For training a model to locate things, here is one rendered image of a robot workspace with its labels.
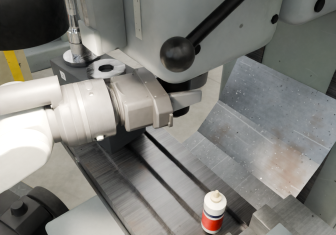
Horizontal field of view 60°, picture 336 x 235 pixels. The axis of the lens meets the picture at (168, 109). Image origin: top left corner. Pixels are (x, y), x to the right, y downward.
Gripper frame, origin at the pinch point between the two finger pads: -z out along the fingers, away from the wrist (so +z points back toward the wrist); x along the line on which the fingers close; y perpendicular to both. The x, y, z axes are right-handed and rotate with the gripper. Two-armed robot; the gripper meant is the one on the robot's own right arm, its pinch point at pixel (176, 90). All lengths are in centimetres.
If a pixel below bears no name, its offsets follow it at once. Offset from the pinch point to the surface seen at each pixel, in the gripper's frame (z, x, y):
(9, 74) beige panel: 48, 165, 79
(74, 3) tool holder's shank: 9.9, 32.8, -4.8
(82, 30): 12.9, -2.5, -13.1
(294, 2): -12.3, -7.5, -14.6
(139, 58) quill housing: 7.6, -6.3, -10.4
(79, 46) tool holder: 10.6, 31.5, 4.8
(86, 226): 19.2, 5.2, 35.9
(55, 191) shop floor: 36, 91, 123
